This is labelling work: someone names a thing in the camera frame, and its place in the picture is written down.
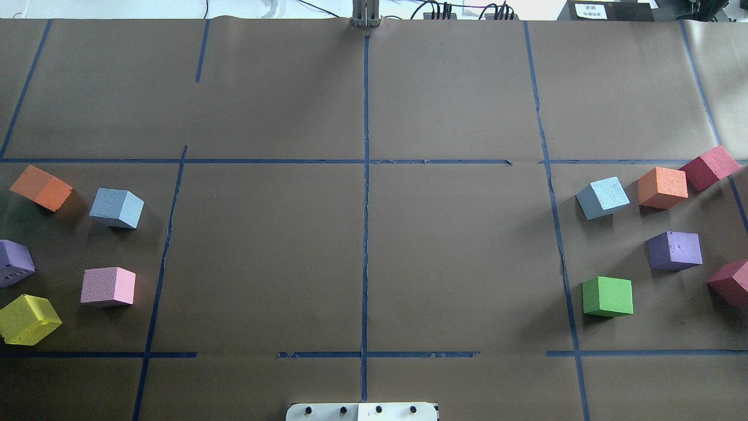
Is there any light blue block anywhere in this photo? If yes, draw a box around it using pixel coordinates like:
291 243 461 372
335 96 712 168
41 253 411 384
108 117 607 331
89 188 144 229
576 177 630 220

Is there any green foam block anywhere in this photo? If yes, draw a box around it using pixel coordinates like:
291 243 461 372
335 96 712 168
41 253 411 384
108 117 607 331
581 275 634 318

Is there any pink foam block left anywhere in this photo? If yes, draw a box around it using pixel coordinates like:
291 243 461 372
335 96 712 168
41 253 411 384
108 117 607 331
79 267 136 307

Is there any orange foam block right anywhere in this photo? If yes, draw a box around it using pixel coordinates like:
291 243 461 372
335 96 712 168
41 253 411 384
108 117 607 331
638 166 689 210

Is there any orange foam block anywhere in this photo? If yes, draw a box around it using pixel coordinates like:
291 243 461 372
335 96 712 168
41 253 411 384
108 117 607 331
638 166 689 210
10 165 73 212

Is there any purple foam block right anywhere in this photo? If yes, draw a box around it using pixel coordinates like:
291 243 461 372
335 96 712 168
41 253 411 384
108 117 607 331
646 231 703 272

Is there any purple foam block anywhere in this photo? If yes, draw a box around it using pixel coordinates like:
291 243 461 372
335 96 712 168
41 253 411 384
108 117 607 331
1 239 36 288
646 231 703 272

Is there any black box with label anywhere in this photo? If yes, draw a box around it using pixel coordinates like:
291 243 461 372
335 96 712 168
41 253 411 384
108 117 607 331
556 1 655 22

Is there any red foam block upper right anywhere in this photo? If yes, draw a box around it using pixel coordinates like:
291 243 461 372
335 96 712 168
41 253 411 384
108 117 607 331
680 146 740 192

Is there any red foam block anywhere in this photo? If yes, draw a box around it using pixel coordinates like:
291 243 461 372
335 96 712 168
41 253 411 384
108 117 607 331
680 146 740 192
707 260 747 307

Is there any orange foam block left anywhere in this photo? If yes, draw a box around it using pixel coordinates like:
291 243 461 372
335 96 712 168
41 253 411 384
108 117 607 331
10 165 73 212

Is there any yellow foam block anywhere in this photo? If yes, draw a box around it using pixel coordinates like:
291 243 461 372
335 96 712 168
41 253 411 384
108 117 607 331
1 294 63 346

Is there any purple foam block left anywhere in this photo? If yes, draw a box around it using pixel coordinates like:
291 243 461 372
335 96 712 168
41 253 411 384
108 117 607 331
1 239 36 288

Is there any red foam block lower right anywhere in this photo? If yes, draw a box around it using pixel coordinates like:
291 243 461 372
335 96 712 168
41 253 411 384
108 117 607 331
707 260 747 307

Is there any aluminium frame post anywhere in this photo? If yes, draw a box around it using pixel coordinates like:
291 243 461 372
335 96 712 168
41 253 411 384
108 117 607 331
351 0 382 27

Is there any white camera pole base plate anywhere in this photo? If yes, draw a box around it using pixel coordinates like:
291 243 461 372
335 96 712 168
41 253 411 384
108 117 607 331
285 402 440 420

